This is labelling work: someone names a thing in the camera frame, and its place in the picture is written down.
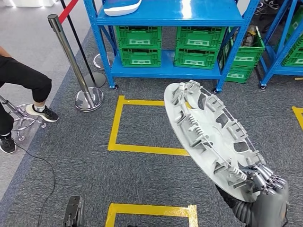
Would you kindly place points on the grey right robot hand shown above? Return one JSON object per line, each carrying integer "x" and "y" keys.
{"x": 272, "y": 206}

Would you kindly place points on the grey plastic wheel cover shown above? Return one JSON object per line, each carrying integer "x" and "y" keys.
{"x": 214, "y": 142}

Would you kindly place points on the blue metal shelf rack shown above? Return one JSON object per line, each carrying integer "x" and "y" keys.
{"x": 274, "y": 64}
{"x": 170, "y": 12}

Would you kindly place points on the yellow floor tape square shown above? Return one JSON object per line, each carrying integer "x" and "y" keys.
{"x": 146, "y": 209}
{"x": 298, "y": 114}

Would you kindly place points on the chrome round stanchion base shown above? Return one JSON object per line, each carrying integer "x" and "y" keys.
{"x": 100, "y": 65}

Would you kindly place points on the white plastic lamp cover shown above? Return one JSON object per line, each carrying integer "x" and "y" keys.
{"x": 120, "y": 7}

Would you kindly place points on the red barrier belt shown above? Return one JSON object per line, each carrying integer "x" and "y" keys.
{"x": 67, "y": 12}

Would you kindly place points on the person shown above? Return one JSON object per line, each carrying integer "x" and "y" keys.
{"x": 23, "y": 78}

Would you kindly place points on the chrome stool base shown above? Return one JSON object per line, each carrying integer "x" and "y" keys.
{"x": 9, "y": 106}

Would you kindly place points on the white booth panel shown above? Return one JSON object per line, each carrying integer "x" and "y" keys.
{"x": 28, "y": 3}

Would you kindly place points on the dark stanchion post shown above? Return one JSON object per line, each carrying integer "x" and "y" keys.
{"x": 96, "y": 81}

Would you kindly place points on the chrome stanchion post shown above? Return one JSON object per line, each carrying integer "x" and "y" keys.
{"x": 72, "y": 59}

